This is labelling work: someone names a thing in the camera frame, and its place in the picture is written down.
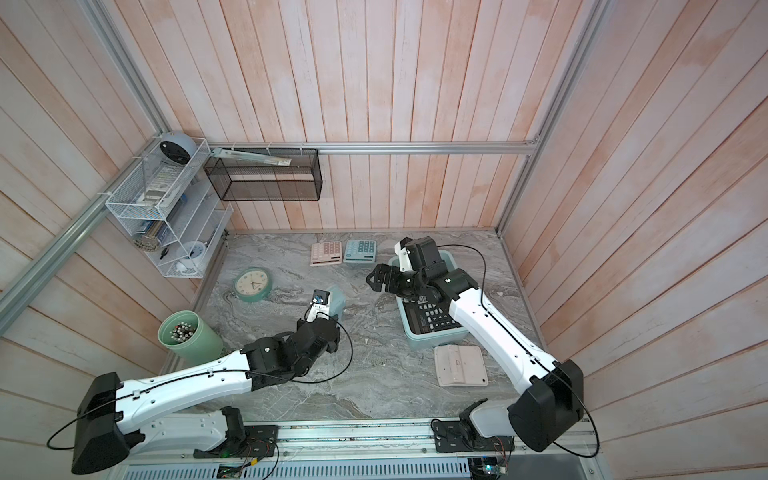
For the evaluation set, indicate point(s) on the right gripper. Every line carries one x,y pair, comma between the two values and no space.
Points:
395,274

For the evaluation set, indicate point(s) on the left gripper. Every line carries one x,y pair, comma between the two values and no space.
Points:
334,345

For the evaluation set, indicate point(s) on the upturned light blue calculator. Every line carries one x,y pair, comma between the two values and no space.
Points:
336,302

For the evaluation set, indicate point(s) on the small pink calculator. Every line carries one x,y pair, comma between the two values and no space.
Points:
326,253

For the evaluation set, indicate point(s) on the black calculator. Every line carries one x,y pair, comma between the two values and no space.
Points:
425,318

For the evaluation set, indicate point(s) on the mint green storage box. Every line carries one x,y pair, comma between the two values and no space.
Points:
421,342

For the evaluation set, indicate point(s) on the upturned pink calculator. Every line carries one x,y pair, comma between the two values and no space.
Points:
460,366

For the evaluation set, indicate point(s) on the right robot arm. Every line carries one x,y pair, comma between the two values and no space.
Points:
550,392

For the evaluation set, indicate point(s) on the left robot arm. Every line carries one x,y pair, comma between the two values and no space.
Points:
117,418

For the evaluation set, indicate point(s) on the small teal calculator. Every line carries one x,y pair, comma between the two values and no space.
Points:
360,251

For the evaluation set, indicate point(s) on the green round clock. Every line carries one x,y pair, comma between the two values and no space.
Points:
253,285

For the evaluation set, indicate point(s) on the green pen cup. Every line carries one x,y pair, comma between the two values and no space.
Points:
187,335

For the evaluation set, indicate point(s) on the white mug on shelf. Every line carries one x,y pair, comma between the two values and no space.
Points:
189,257

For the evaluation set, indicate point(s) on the ruler on basket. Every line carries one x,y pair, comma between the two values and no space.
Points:
258,158

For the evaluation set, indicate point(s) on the black mesh basket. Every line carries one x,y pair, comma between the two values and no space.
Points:
246,181

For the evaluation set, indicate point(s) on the grey round alarm clock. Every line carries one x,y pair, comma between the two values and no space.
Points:
178,147

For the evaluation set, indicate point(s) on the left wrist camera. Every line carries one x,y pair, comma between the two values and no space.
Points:
319,305

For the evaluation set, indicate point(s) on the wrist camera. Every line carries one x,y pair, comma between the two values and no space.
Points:
402,254
319,305

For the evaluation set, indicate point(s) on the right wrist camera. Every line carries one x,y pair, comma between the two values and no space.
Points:
402,254

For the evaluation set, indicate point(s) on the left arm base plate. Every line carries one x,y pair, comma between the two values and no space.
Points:
257,441

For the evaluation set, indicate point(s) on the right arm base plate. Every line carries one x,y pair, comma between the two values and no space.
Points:
458,437

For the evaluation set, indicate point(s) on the white wire shelf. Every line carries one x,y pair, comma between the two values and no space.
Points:
162,205

